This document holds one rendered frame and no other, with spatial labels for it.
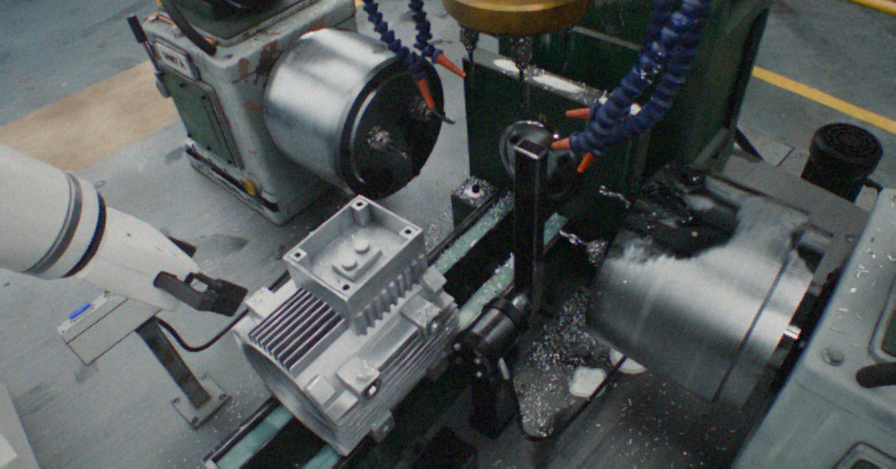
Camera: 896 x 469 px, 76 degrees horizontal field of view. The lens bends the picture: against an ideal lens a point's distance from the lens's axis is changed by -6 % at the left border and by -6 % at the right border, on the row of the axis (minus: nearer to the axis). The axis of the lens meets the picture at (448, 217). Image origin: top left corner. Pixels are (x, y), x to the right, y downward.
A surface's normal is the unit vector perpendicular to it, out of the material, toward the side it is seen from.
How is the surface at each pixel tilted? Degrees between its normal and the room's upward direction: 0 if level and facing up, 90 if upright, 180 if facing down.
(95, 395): 0
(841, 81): 0
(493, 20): 90
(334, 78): 28
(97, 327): 58
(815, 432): 89
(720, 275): 36
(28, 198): 74
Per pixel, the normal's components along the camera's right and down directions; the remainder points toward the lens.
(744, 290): -0.44, -0.24
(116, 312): 0.60, -0.02
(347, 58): -0.18, -0.60
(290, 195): 0.76, 0.42
